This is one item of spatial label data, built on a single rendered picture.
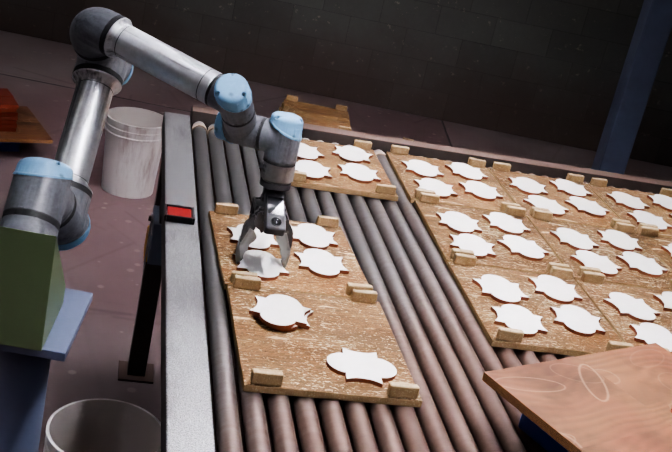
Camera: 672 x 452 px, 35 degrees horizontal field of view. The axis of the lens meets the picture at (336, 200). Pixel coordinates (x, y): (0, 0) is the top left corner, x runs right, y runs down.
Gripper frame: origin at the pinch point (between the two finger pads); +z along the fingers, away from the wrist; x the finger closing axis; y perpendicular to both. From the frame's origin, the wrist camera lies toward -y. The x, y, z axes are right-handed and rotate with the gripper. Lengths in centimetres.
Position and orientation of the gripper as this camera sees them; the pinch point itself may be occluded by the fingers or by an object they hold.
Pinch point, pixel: (261, 264)
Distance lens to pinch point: 247.5
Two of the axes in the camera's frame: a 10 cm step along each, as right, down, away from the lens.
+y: -2.0, -3.5, 9.2
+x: -9.6, -1.2, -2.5
